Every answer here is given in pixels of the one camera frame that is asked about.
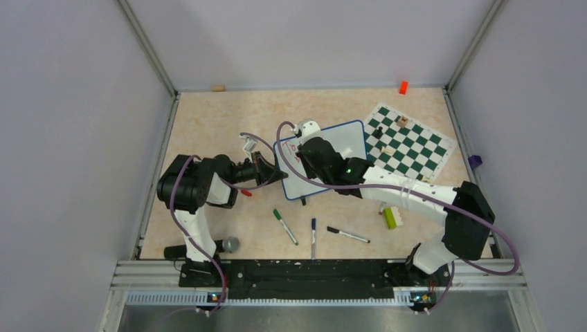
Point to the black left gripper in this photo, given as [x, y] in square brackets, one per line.
[264, 171]

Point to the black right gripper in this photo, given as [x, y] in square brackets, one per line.
[310, 173]

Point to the blue framed whiteboard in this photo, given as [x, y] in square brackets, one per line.
[346, 138]

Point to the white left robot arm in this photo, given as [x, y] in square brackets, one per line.
[189, 185]

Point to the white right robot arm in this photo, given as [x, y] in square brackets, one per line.
[463, 212]

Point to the green whiteboard marker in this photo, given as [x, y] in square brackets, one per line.
[286, 227]

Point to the blue whiteboard marker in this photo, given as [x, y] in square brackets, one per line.
[313, 239]

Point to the black whiteboard marker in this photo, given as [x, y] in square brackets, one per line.
[347, 234]

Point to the light wooden chess piece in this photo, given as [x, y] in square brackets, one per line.
[387, 150]

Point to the green white chess mat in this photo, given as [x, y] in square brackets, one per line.
[419, 149]

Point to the black microphone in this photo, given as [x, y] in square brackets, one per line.
[229, 244]

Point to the green white toy brick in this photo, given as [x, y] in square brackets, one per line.
[392, 218]

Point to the orange block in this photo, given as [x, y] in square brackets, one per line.
[403, 87]

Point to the purple object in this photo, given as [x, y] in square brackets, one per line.
[475, 161]

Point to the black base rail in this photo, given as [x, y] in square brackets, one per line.
[308, 279]

